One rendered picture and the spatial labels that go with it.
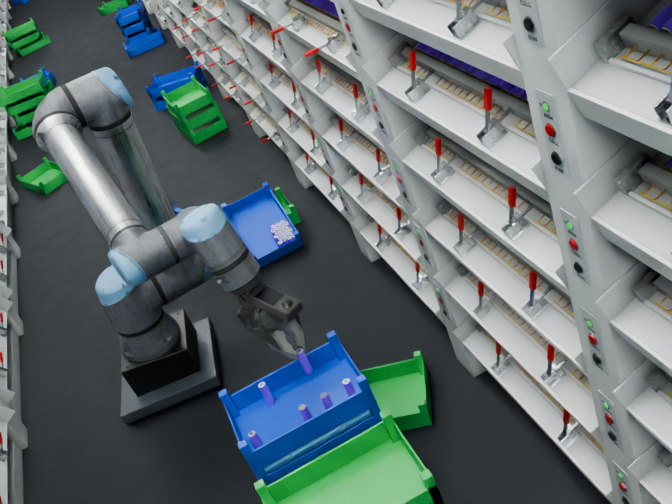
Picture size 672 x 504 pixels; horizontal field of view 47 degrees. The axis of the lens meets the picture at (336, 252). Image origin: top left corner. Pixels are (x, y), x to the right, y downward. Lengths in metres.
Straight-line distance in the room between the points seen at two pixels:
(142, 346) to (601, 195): 1.66
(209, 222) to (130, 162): 0.66
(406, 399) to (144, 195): 0.91
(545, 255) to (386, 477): 0.55
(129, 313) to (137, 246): 0.72
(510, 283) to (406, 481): 0.43
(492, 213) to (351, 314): 1.12
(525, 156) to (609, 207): 0.20
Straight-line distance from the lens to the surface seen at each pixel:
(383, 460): 1.59
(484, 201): 1.46
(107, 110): 2.07
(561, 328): 1.44
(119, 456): 2.46
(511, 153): 1.22
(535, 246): 1.33
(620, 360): 1.24
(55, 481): 2.54
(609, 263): 1.12
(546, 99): 1.01
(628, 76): 0.93
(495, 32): 1.14
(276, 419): 1.77
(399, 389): 2.16
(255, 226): 2.99
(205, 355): 2.50
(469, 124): 1.33
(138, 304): 2.34
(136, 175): 2.16
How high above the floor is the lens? 1.50
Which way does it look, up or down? 33 degrees down
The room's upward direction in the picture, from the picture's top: 23 degrees counter-clockwise
